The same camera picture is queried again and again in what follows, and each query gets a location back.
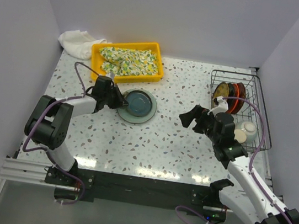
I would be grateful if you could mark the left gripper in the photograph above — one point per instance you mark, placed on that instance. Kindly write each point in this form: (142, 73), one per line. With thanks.
(120, 100)

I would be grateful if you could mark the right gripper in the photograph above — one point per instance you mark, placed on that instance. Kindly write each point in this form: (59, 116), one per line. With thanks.
(198, 113)

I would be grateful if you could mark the dark blue small plate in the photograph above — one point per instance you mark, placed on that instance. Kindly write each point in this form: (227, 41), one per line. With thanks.
(139, 103)

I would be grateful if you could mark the large celadon green plate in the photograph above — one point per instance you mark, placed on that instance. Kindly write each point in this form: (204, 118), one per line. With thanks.
(122, 112)

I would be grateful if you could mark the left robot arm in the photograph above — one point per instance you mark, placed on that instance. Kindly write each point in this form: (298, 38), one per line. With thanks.
(47, 127)

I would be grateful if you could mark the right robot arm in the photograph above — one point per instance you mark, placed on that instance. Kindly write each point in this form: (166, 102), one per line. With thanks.
(258, 205)

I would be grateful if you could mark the yellow plastic tray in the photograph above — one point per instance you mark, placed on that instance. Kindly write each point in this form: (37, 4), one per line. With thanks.
(97, 61)

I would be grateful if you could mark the lemon print cloth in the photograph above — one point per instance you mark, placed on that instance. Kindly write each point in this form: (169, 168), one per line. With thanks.
(129, 62)

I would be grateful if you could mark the yellow patterned plate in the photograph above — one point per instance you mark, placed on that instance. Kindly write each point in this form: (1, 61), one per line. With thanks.
(222, 90)

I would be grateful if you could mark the dark red lacquer plate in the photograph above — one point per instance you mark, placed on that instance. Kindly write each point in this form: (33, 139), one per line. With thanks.
(242, 95)

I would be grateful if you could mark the beige cup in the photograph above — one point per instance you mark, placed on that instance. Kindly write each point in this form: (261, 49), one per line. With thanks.
(240, 136)

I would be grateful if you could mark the pale green bowl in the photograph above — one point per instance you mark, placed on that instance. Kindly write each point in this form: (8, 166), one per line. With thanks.
(250, 130)

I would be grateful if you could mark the white cloth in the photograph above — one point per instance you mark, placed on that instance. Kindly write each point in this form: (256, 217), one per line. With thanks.
(78, 44)

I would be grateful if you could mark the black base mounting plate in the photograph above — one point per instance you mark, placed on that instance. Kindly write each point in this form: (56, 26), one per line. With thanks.
(141, 191)

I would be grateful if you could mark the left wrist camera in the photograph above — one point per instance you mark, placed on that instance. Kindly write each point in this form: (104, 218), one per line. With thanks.
(111, 75)

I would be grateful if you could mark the black wire dish rack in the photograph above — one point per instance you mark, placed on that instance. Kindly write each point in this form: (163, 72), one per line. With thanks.
(254, 112)

